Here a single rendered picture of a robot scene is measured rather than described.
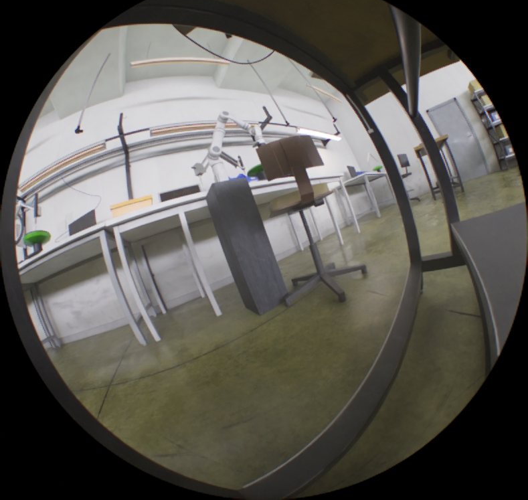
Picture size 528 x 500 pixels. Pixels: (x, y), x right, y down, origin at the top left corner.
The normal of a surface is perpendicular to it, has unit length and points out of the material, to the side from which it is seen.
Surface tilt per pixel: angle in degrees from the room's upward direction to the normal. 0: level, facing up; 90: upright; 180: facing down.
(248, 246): 90
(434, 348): 0
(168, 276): 90
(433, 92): 90
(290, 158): 93
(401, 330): 0
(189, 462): 0
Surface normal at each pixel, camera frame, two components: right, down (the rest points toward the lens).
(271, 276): 0.47, -0.16
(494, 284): -0.34, -0.94
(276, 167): -0.26, 0.11
